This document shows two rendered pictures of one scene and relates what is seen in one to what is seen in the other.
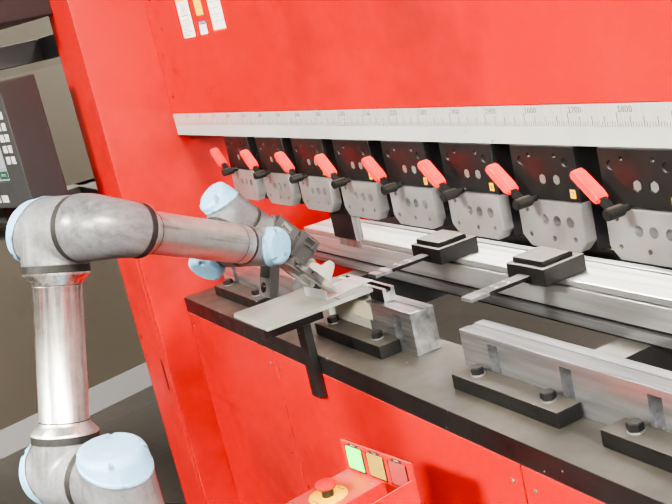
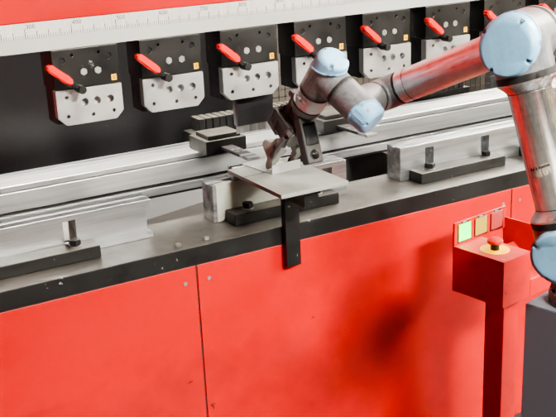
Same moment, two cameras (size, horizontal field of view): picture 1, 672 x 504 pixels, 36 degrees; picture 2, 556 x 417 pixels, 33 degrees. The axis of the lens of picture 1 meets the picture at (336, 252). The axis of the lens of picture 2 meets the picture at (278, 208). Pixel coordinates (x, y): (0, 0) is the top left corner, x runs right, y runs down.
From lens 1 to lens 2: 326 cm
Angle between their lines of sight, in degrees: 89
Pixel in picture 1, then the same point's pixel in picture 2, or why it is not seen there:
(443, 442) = (446, 214)
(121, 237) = not seen: hidden behind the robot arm
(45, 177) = not seen: outside the picture
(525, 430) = (501, 170)
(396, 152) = (380, 20)
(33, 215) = (543, 21)
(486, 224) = not seen: hidden behind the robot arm
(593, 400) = (500, 146)
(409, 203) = (380, 59)
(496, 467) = (492, 203)
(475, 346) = (414, 155)
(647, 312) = (409, 124)
